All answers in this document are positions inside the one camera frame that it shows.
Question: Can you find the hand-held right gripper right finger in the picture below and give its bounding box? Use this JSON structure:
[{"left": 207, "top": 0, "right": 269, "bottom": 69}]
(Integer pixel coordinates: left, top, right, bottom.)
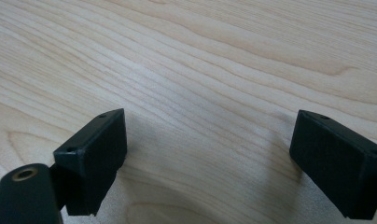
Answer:
[{"left": 289, "top": 109, "right": 377, "bottom": 220}]

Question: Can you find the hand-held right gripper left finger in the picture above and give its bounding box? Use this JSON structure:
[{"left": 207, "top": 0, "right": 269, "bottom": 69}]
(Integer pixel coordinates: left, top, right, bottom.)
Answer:
[{"left": 49, "top": 108, "right": 128, "bottom": 217}]

